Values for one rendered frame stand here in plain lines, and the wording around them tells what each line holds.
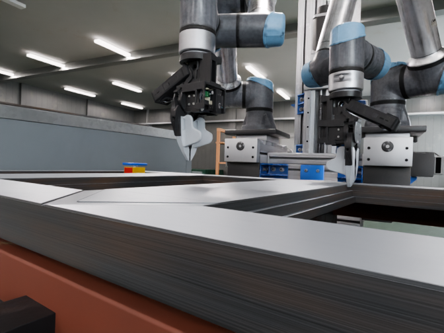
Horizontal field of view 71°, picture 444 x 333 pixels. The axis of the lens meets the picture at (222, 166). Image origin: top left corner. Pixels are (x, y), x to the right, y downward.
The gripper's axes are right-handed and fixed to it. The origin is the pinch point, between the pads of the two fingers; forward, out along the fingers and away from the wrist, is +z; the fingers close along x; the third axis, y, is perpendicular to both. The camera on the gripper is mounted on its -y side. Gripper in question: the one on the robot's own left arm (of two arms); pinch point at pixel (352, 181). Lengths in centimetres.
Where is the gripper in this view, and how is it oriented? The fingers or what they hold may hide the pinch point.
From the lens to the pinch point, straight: 76.1
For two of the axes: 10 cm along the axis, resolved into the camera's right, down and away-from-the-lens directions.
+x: -5.8, -0.1, -8.2
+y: -8.2, -0.2, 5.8
